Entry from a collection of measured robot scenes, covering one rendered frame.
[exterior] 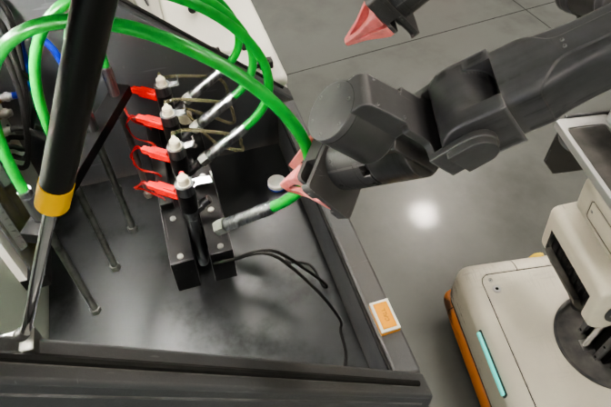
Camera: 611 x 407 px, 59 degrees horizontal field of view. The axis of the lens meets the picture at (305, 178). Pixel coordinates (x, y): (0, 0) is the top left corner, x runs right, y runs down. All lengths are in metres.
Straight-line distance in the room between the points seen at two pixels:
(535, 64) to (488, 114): 0.05
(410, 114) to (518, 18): 2.98
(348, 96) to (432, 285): 1.60
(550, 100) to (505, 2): 3.12
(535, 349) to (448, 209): 0.77
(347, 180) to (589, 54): 0.24
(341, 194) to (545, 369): 1.17
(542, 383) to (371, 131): 1.25
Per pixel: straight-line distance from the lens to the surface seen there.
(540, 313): 1.73
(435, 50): 3.04
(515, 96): 0.46
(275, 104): 0.55
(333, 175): 0.56
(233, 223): 0.71
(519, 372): 1.63
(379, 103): 0.45
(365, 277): 0.88
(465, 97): 0.47
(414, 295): 1.98
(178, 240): 0.90
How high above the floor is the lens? 1.69
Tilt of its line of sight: 48 degrees down
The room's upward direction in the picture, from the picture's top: straight up
